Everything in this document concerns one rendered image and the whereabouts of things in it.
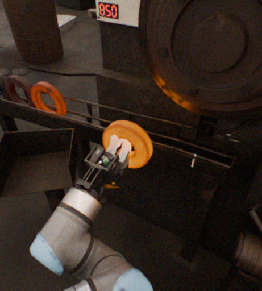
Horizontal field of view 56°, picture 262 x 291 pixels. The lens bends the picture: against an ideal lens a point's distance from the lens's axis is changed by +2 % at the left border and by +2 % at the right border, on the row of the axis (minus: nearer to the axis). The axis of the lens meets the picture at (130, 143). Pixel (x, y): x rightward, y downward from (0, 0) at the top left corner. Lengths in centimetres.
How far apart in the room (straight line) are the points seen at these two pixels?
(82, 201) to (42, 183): 41
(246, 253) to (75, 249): 57
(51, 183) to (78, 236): 41
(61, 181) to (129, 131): 39
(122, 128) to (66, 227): 29
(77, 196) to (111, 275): 18
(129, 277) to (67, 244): 16
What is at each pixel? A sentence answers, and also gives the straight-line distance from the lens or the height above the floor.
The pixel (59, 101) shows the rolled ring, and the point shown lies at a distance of 114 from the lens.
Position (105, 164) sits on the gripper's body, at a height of 87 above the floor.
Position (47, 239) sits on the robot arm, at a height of 82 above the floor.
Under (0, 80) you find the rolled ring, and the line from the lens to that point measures 143.
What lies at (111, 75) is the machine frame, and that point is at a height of 87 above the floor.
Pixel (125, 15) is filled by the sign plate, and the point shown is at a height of 109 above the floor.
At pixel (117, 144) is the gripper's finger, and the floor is 85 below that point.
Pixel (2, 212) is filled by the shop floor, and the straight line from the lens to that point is 175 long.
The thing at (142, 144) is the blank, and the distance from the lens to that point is 67.
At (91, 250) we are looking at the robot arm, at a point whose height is 77.
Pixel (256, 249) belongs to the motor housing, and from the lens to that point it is 95.
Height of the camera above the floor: 130
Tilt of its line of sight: 41 degrees down
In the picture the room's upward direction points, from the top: straight up
